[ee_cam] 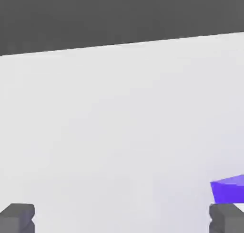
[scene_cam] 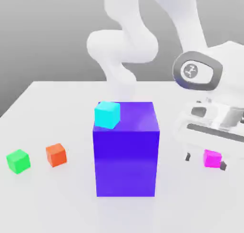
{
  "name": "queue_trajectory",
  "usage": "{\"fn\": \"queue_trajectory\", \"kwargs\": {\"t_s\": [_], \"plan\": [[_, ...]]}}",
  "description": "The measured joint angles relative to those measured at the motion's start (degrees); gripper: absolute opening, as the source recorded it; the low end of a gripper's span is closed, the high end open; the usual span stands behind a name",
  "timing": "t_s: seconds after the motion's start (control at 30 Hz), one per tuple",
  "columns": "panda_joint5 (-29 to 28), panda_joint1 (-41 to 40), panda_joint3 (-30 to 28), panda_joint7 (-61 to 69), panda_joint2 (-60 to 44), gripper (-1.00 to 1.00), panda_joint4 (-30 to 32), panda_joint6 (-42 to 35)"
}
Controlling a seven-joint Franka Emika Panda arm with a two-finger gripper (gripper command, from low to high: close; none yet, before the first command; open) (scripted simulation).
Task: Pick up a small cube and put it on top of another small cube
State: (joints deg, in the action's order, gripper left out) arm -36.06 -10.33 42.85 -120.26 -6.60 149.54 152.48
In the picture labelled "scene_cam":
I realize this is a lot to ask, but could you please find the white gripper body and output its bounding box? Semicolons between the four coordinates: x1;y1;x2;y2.
173;114;244;155

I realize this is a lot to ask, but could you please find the small magenta cube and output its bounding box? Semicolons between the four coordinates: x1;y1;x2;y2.
203;149;223;169

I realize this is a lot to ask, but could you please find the small cyan cube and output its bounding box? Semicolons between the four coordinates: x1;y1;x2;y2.
94;100;121;130

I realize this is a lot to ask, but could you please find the small orange cube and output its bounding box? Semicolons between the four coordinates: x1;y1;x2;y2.
45;143;68;168

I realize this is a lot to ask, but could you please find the small green cube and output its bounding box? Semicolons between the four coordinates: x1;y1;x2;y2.
6;148;31;175

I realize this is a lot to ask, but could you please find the large blue box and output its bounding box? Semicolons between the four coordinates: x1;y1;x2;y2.
92;101;160;198

